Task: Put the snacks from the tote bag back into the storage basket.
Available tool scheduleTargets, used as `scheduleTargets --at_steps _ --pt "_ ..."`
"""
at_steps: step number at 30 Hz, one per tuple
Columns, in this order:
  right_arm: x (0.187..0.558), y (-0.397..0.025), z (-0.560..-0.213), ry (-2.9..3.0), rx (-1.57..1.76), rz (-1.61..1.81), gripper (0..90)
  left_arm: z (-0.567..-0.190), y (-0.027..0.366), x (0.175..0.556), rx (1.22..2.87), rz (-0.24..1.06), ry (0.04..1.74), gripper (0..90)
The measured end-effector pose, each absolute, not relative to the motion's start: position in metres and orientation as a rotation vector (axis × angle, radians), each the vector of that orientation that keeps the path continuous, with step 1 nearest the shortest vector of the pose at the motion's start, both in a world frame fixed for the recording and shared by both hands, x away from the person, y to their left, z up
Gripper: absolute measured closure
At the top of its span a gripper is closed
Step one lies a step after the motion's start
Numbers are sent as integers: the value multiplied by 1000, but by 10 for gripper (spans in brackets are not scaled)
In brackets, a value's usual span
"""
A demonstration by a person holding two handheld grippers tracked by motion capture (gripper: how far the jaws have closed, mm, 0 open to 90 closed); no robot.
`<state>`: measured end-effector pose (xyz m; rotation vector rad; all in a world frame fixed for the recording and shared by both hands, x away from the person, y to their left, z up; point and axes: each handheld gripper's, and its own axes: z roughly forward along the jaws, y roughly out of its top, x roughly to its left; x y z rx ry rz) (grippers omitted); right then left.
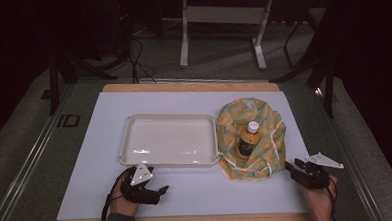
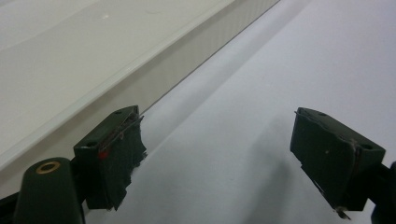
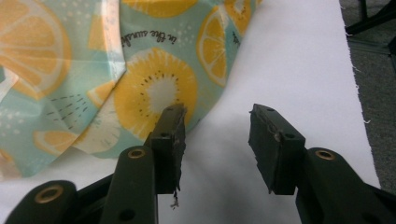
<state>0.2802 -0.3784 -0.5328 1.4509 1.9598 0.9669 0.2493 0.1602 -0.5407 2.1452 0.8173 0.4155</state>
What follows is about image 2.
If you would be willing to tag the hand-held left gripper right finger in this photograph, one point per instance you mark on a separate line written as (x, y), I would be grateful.
(330, 158)

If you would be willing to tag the white tray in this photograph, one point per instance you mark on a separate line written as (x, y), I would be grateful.
(93, 62)

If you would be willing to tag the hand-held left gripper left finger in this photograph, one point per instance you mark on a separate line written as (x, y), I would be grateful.
(107, 161)

